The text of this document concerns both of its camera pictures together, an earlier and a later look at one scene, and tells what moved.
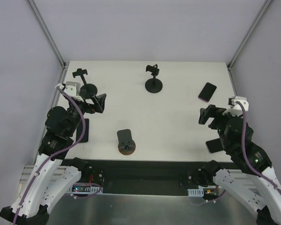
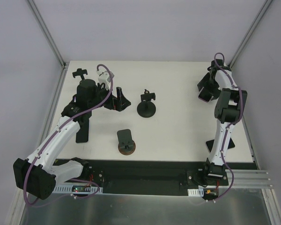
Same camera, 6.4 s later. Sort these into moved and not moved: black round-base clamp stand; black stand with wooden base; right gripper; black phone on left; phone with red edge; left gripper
Moved: right gripper; black round-base clamp stand; left gripper
Not moved: black phone on left; black stand with wooden base; phone with red edge
